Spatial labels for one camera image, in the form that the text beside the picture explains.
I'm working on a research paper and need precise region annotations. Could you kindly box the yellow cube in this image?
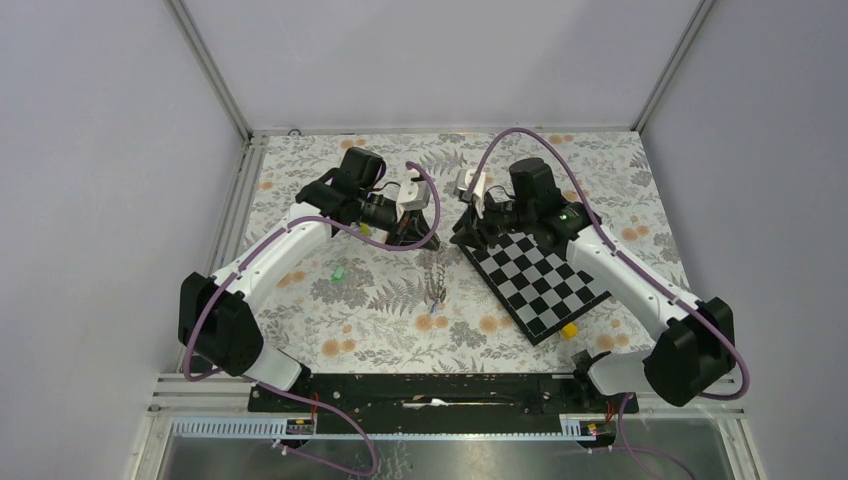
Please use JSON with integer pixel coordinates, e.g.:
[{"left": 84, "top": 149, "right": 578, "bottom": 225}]
[{"left": 560, "top": 323, "right": 579, "bottom": 339}]

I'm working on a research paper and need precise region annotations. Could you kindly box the slotted cable duct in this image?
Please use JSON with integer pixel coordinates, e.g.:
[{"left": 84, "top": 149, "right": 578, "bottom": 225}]
[{"left": 171, "top": 415, "right": 598, "bottom": 442}]

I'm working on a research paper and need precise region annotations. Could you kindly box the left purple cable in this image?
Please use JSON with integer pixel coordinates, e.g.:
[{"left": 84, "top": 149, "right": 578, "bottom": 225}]
[{"left": 182, "top": 161, "right": 443, "bottom": 477}]

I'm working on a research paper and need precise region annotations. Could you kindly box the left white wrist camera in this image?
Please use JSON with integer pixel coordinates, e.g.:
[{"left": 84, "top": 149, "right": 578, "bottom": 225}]
[{"left": 395, "top": 169, "right": 431, "bottom": 216}]

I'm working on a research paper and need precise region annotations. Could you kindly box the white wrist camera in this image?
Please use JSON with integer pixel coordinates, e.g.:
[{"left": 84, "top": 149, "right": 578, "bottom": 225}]
[
  {"left": 395, "top": 169, "right": 431, "bottom": 216},
  {"left": 454, "top": 169, "right": 487, "bottom": 203}
]

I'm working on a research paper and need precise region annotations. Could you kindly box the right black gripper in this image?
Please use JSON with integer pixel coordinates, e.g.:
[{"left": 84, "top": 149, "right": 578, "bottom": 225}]
[{"left": 450, "top": 189, "right": 536, "bottom": 253}]

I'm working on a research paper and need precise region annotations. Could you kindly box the aluminium frame post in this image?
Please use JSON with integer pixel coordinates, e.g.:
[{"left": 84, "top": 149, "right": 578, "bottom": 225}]
[
  {"left": 164, "top": 0, "right": 253, "bottom": 143},
  {"left": 631, "top": 0, "right": 718, "bottom": 134}
]

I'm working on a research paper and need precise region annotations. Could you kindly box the key with green tag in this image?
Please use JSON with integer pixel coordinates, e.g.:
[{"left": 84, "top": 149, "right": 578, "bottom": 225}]
[{"left": 331, "top": 265, "right": 348, "bottom": 282}]

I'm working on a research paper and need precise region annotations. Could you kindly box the purple cable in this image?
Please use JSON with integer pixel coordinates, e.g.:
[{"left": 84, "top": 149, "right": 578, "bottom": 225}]
[
  {"left": 463, "top": 128, "right": 751, "bottom": 480},
  {"left": 182, "top": 161, "right": 443, "bottom": 477}
]

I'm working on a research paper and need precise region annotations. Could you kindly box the right aluminium frame post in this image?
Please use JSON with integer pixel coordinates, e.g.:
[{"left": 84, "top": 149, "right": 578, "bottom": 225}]
[{"left": 631, "top": 0, "right": 718, "bottom": 134}]

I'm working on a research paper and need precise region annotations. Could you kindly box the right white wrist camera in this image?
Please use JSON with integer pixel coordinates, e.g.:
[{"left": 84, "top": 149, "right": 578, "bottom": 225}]
[{"left": 454, "top": 169, "right": 487, "bottom": 203}]

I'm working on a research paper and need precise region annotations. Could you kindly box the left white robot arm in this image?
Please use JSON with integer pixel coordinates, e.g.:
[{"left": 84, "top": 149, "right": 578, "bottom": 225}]
[{"left": 178, "top": 147, "right": 441, "bottom": 411}]

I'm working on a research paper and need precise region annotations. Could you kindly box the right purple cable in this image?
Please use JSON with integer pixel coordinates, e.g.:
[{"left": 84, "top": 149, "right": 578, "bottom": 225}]
[{"left": 463, "top": 128, "right": 751, "bottom": 480}]

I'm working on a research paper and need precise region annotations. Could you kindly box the left aluminium frame post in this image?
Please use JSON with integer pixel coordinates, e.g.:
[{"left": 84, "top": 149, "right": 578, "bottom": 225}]
[{"left": 164, "top": 0, "right": 253, "bottom": 143}]

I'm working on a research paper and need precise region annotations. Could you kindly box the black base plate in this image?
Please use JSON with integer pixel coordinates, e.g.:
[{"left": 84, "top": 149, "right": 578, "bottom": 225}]
[{"left": 247, "top": 373, "right": 639, "bottom": 433}]

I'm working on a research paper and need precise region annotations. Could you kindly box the black white checkerboard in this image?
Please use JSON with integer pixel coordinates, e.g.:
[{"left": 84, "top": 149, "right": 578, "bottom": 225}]
[{"left": 460, "top": 233, "right": 611, "bottom": 345}]

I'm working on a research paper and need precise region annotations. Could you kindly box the floral patterned mat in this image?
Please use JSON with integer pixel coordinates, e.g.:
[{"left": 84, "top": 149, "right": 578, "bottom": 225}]
[{"left": 244, "top": 132, "right": 688, "bottom": 373}]

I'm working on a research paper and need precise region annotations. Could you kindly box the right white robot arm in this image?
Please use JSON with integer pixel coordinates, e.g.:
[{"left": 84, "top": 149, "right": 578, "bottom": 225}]
[{"left": 451, "top": 158, "right": 736, "bottom": 412}]

